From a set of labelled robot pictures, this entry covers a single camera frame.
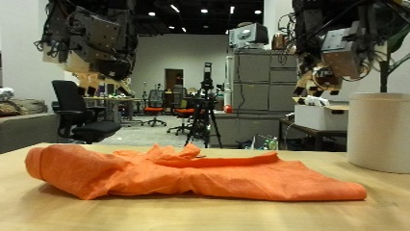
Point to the orange button shirt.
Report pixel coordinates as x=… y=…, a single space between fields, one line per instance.
x=191 y=176

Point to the green leafy plant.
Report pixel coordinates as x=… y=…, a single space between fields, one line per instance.
x=382 y=80

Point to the copper kettle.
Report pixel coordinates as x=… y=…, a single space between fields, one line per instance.
x=278 y=41

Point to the white plastic bag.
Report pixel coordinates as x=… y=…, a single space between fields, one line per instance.
x=315 y=100

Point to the background office desk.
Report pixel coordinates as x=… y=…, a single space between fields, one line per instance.
x=113 y=102

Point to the white cardboard box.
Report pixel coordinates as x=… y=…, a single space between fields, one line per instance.
x=318 y=117

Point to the brown door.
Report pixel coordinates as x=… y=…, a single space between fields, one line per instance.
x=173 y=78

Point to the grey boxy appliance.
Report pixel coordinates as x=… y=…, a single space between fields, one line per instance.
x=247 y=33

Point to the grey filing cabinet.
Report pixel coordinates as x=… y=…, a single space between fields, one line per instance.
x=255 y=83

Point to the orange seat office chair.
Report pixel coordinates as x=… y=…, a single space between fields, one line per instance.
x=153 y=110
x=183 y=112

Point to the brown cushion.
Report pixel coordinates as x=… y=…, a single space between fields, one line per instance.
x=22 y=106

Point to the crinkled silver bag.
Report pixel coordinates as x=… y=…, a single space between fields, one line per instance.
x=5 y=94

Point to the dark side table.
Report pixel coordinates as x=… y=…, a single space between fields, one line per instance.
x=314 y=133

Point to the black office chair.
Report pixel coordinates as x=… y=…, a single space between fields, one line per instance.
x=92 y=128

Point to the white round planter pot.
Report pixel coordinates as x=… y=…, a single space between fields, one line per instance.
x=378 y=134

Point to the red round object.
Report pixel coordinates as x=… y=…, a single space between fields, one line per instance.
x=227 y=109

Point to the grey sofa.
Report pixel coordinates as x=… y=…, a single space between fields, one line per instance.
x=25 y=131

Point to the green plastic bottles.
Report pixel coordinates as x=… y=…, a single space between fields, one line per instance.
x=270 y=143

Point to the grey low counter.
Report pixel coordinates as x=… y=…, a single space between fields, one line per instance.
x=243 y=128

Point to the black camera tripod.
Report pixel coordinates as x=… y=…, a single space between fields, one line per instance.
x=206 y=106

